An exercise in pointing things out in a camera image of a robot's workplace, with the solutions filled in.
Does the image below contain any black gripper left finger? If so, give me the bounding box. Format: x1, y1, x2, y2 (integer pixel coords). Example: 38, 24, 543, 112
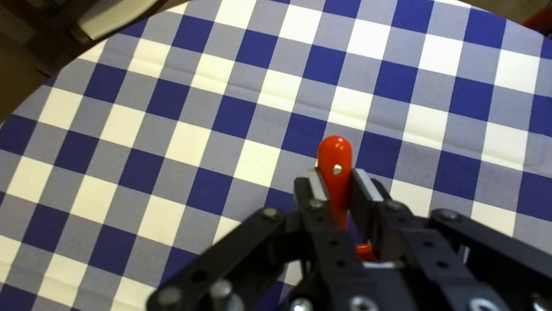
145, 169, 362, 311

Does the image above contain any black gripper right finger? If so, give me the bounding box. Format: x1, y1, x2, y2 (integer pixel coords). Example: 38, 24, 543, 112
350, 167, 552, 311

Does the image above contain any orange handled metal spoon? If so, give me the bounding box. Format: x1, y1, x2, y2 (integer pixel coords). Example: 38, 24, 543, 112
314, 134, 380, 264

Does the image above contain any blue white checkered tablecloth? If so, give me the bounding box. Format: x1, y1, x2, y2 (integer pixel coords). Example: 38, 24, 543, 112
0, 0, 552, 311

